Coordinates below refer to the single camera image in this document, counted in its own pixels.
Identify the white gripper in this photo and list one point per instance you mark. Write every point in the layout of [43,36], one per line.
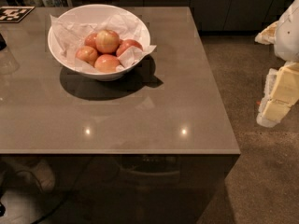
[288,36]

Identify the red yellow apple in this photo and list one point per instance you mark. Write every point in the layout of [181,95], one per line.
[107,41]

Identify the right red apple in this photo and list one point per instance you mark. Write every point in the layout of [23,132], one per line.
[126,44]

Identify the front red apple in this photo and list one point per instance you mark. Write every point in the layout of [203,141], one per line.
[106,63]

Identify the back red apple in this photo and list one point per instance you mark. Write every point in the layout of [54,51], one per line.
[90,40]

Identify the left red apple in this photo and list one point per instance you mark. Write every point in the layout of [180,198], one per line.
[87,54]

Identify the white crumpled paper liner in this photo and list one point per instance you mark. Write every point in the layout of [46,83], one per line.
[70,31]

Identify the black white marker tag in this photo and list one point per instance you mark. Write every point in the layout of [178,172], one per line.
[10,14]

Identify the dark object at left edge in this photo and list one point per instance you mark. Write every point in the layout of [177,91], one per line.
[3,44]

